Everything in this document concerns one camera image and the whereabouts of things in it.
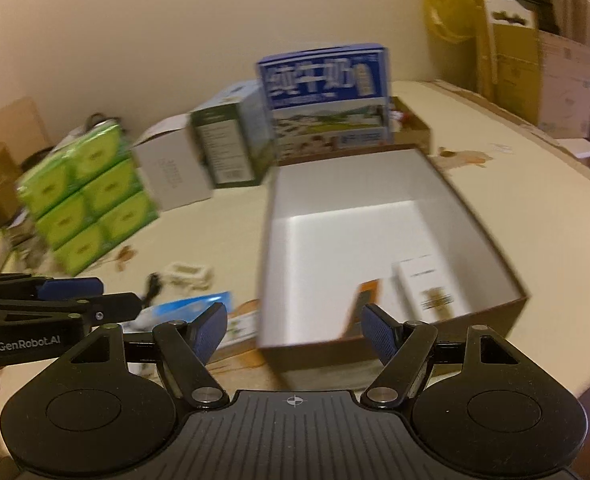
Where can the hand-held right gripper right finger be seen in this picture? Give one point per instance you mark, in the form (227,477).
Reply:
(380,332)

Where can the blue milk carton box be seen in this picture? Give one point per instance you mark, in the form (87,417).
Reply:
(320,105)

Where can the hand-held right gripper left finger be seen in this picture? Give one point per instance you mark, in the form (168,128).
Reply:
(210,331)

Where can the flat white board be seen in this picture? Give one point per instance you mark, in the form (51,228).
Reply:
(582,146)

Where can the green and white carton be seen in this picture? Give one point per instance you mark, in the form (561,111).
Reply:
(230,145)

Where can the large white-lined box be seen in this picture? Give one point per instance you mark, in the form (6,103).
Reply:
(335,240)

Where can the tall brown cardboard box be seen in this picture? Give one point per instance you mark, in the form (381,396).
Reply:
(507,60)

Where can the flat green print box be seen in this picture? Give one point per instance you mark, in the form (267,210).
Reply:
(242,327)

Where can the brown cardboard shipping box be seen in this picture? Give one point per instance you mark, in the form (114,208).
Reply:
(565,90)

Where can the small brown cardboard tray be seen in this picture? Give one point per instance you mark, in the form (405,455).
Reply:
(417,130)

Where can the small white product box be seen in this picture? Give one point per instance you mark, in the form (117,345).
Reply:
(422,280)

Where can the brown cardboard sheet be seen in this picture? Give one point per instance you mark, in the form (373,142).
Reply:
(10,120)

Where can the yellow plastic bag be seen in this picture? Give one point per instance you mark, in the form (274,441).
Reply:
(455,0)

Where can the green tissue multipack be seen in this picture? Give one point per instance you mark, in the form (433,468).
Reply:
(85,195)

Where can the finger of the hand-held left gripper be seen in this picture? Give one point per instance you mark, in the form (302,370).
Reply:
(70,287)
(115,306)

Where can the open white cardboard box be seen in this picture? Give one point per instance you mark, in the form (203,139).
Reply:
(170,170)

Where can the blue and white box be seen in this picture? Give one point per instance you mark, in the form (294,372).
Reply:
(185,310)

